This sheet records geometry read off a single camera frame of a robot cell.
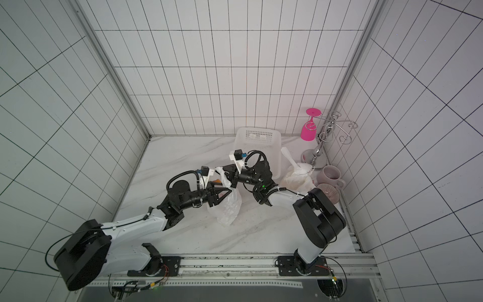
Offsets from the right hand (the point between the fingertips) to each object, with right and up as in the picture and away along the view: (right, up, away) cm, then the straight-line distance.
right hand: (219, 165), depth 76 cm
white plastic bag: (+3, -18, 0) cm, 19 cm away
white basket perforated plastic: (+24, +12, +37) cm, 46 cm away
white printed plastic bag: (+34, -5, +6) cm, 35 cm away
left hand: (+4, -10, 0) cm, 11 cm away
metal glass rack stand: (+53, +2, +30) cm, 61 cm away
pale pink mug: (+56, -7, +22) cm, 61 cm away
